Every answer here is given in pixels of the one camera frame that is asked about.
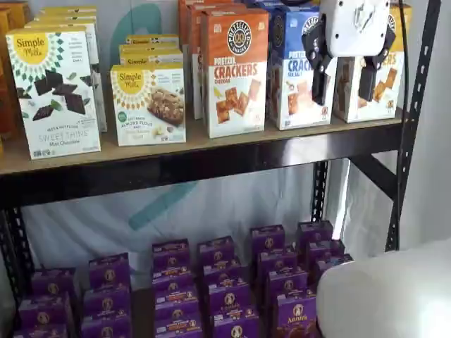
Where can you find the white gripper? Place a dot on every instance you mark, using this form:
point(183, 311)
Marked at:
point(352, 28)

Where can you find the yellow Pretzelized crackers box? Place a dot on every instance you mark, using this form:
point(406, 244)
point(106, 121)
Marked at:
point(349, 105)

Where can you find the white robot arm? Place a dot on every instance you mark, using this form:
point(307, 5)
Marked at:
point(387, 292)

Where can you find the blue Pretzelized crackers box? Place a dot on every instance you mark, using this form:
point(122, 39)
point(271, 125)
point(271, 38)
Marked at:
point(287, 35)
point(260, 3)

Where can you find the orange Pretzelized crackers box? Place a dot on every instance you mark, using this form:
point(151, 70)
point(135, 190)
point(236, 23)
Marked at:
point(196, 70)
point(181, 21)
point(232, 70)

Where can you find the wooden shelf board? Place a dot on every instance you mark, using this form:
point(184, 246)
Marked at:
point(195, 135)

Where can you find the purple Annie's snack box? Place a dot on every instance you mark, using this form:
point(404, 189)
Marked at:
point(229, 299)
point(327, 267)
point(106, 303)
point(278, 262)
point(217, 251)
point(105, 329)
point(326, 250)
point(44, 311)
point(223, 276)
point(53, 281)
point(268, 239)
point(287, 283)
point(178, 317)
point(297, 317)
point(173, 288)
point(38, 331)
point(314, 232)
point(109, 271)
point(236, 329)
point(171, 257)

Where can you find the Simple Mills almond bar box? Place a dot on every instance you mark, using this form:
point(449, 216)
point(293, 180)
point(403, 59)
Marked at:
point(151, 39)
point(151, 56)
point(148, 105)

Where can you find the Simple Mills Sweet Thins box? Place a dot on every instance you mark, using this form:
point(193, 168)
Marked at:
point(63, 17)
point(92, 42)
point(67, 10)
point(53, 98)

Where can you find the brown orange snack box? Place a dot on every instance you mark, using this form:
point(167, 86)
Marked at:
point(5, 88)
point(21, 10)

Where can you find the white backdrop sheet teal logo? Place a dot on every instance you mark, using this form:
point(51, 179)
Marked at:
point(88, 218)

